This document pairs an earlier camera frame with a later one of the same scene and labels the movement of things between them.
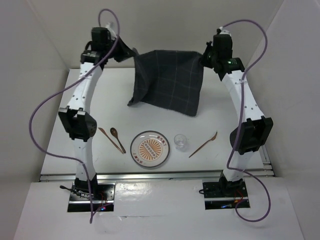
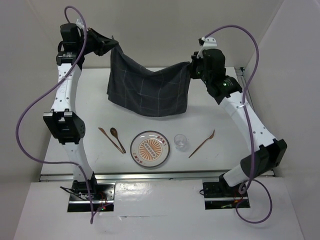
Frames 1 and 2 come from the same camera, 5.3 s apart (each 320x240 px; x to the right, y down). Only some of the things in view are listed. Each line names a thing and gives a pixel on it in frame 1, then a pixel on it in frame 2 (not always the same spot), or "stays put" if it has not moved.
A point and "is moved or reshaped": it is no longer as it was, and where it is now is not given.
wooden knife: (109, 139) stays put
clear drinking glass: (180, 142) stays put
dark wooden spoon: (114, 132) stays put
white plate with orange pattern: (150, 149) stays put
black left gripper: (125, 52) -> (103, 44)
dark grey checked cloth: (170, 79) is moved or reshaped
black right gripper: (205, 63) -> (195, 60)
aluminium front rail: (151, 176) stays put
